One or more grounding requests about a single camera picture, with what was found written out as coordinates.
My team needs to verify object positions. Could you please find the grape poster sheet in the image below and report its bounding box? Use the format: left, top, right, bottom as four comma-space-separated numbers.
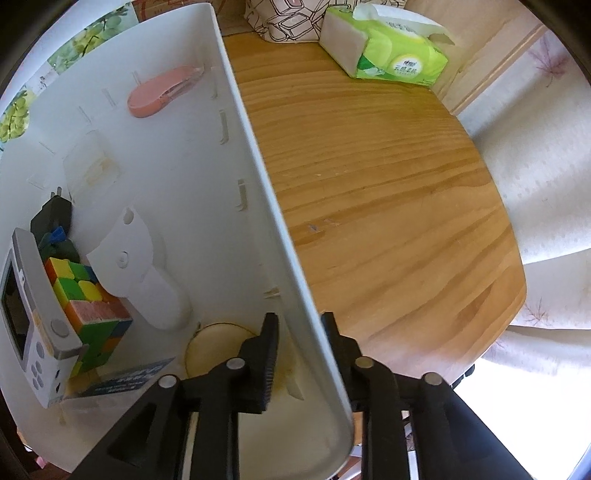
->
1, 1, 138, 145

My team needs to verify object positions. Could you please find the black power adapter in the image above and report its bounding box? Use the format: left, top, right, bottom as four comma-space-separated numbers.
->
30, 187, 72, 243

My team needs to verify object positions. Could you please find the small cartoon sticker card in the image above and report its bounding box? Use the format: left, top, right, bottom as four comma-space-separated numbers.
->
63, 130, 120, 208

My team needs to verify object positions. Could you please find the multicolour puzzle cube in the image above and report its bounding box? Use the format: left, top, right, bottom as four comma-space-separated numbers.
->
44, 257, 132, 378

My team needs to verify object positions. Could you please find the pink handled tool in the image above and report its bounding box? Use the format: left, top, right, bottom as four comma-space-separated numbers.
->
127, 65, 204, 118

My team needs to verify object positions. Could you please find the green tissue pack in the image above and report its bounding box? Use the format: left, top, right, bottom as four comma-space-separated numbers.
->
320, 3, 455, 87

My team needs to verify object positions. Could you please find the clear dental floss box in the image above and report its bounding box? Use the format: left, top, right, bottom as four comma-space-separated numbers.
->
61, 357, 184, 412

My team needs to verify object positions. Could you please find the green bottle gold cap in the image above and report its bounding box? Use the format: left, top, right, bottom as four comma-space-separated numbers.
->
38, 226, 80, 263

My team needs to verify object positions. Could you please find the round beige tin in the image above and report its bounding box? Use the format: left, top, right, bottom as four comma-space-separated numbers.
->
184, 321, 283, 407

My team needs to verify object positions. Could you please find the patterned tote bag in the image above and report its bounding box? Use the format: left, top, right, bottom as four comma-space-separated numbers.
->
243, 0, 408, 45

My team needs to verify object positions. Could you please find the brown cardboard piece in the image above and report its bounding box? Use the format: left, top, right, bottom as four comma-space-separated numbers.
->
131, 0, 249, 36

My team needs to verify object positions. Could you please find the white dotted box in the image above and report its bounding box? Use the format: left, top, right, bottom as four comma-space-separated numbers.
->
1, 228, 87, 409

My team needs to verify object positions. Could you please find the white plastic storage box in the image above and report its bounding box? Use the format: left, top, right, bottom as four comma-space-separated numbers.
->
1, 1, 353, 479

